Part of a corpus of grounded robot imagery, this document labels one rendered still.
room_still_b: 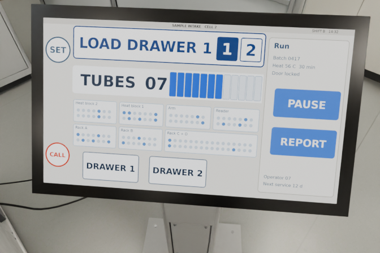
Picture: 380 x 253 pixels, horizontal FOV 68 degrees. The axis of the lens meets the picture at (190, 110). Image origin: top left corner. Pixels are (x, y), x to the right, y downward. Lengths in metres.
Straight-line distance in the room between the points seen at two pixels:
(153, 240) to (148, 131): 1.04
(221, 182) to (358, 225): 1.31
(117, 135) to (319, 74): 0.33
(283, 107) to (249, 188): 0.14
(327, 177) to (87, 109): 0.39
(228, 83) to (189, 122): 0.09
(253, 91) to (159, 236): 1.11
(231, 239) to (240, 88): 1.09
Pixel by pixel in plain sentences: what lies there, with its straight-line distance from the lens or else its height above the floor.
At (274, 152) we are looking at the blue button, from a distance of 0.47.
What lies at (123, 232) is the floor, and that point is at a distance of 1.53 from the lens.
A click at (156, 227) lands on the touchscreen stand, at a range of 1.48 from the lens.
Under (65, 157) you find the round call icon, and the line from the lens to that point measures 0.51.
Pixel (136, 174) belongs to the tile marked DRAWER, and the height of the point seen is 1.00.
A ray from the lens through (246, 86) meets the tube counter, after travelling 0.44.
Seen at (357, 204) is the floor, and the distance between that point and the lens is 1.79.
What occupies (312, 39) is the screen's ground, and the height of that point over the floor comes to 1.17.
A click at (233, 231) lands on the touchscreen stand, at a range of 1.47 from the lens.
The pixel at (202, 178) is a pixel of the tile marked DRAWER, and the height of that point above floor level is 1.00.
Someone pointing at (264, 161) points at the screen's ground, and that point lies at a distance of 0.47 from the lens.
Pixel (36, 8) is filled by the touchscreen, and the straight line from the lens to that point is 0.53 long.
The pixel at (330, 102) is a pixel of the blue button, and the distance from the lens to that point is 0.48.
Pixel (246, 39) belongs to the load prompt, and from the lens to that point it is 0.45.
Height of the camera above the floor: 1.40
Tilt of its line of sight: 46 degrees down
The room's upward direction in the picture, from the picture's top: straight up
